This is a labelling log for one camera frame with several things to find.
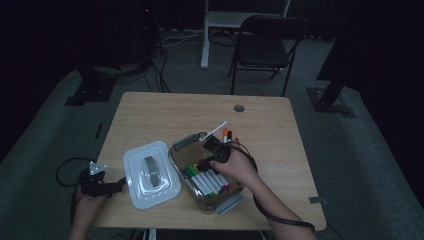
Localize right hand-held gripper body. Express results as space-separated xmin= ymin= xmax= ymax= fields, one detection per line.
xmin=198 ymin=120 xmax=233 ymax=165

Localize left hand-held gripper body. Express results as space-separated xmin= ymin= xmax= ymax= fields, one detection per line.
xmin=78 ymin=161 xmax=117 ymax=198

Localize yellow cap marker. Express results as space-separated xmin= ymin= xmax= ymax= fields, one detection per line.
xmin=193 ymin=163 xmax=220 ymax=195

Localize light green cap marker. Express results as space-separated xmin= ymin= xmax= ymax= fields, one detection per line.
xmin=185 ymin=167 xmax=212 ymax=198

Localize dark blue cap marker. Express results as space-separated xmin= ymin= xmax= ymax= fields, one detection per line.
xmin=202 ymin=168 xmax=225 ymax=193

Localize brown transparent storage box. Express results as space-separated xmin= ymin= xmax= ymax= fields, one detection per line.
xmin=167 ymin=131 xmax=248 ymax=216

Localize magenta cap marker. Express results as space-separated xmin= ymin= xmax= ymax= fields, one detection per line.
xmin=213 ymin=171 xmax=231 ymax=190

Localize white box lid grey handle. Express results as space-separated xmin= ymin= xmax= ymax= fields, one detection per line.
xmin=122 ymin=140 xmax=183 ymax=211

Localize person's left hand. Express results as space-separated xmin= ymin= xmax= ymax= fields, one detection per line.
xmin=73 ymin=188 xmax=108 ymax=216

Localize person's right hand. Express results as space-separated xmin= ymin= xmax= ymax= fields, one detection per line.
xmin=217 ymin=149 xmax=262 ymax=192

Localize black metal stand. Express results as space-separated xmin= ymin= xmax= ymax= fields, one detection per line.
xmin=306 ymin=74 xmax=357 ymax=118
xmin=64 ymin=64 xmax=118 ymax=107

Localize black folding chair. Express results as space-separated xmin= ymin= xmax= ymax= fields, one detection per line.
xmin=228 ymin=14 xmax=309 ymax=98

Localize dark equipment with red light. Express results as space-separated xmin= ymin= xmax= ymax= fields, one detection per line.
xmin=131 ymin=0 xmax=162 ymax=68

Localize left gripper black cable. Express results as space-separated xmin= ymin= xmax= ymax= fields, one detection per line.
xmin=55 ymin=157 xmax=98 ymax=188

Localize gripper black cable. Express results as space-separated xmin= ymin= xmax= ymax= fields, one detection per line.
xmin=229 ymin=142 xmax=316 ymax=233
xmin=55 ymin=157 xmax=98 ymax=188

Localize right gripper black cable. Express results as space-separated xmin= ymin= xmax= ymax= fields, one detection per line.
xmin=229 ymin=142 xmax=316 ymax=233

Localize black floor cables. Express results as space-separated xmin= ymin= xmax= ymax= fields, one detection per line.
xmin=146 ymin=46 xmax=172 ymax=94

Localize white floor cable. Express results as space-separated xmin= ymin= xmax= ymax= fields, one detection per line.
xmin=159 ymin=28 xmax=205 ymax=48

